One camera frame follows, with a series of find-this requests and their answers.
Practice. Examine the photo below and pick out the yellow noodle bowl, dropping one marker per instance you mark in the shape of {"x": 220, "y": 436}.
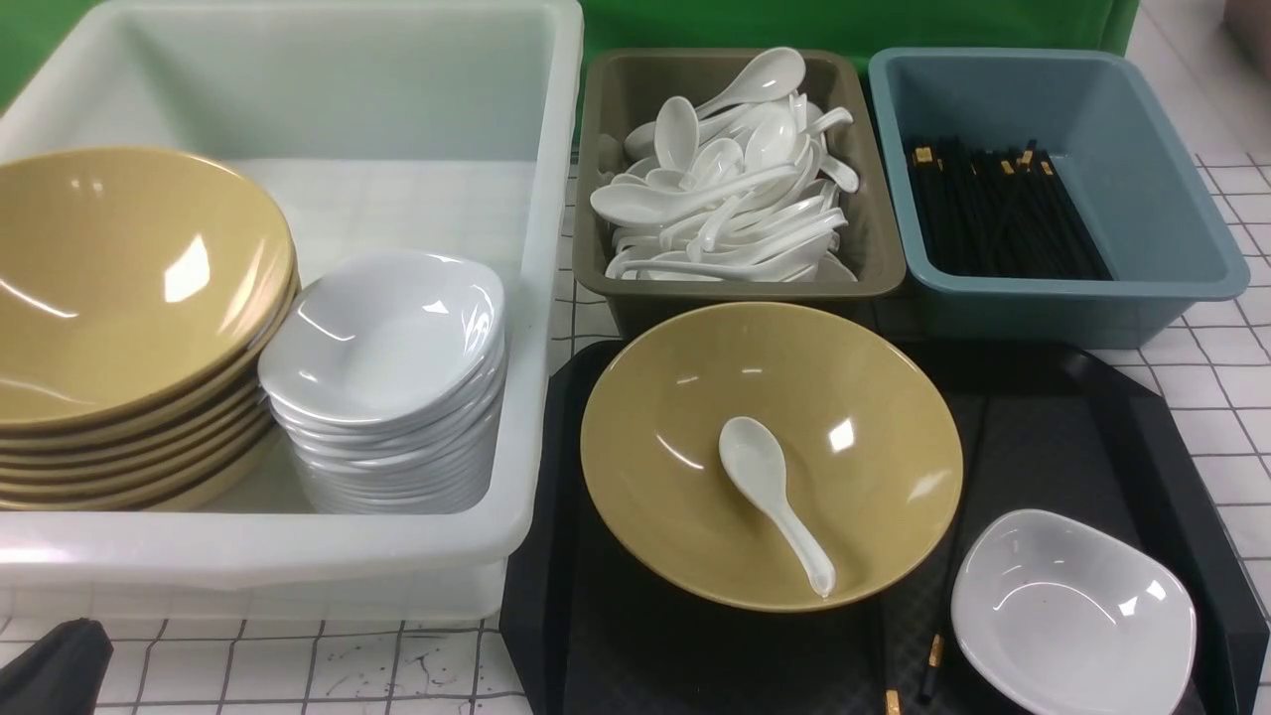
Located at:
{"x": 875, "y": 464}

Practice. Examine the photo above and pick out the white ceramic soup spoon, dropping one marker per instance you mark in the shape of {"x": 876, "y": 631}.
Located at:
{"x": 756, "y": 465}

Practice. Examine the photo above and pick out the stack of yellow bowls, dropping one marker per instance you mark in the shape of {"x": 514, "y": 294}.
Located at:
{"x": 140, "y": 286}

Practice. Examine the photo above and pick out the large white plastic tub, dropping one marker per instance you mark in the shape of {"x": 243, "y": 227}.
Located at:
{"x": 435, "y": 125}

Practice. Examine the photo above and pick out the olive brown spoon bin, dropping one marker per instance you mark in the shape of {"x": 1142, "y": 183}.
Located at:
{"x": 625, "y": 88}

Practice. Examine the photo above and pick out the blue chopstick bin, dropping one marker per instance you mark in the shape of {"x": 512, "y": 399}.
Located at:
{"x": 1119, "y": 157}

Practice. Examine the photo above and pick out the black plastic serving tray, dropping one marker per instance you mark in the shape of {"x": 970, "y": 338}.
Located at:
{"x": 591, "y": 631}

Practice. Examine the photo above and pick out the pile of white spoons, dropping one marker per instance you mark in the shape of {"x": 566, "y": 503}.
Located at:
{"x": 741, "y": 187}

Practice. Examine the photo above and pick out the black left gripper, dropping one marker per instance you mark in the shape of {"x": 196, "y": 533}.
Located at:
{"x": 60, "y": 673}

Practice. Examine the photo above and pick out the bundle of black chopsticks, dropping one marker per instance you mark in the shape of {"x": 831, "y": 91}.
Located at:
{"x": 999, "y": 213}

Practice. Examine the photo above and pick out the black chopstick gold tip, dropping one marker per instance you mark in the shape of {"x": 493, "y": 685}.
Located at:
{"x": 885, "y": 659}
{"x": 938, "y": 645}

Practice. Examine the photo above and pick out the white square sauce dish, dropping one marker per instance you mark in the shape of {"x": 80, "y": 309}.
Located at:
{"x": 1064, "y": 619}

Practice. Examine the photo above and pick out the stack of white dishes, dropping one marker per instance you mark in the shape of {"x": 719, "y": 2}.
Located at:
{"x": 387, "y": 377}

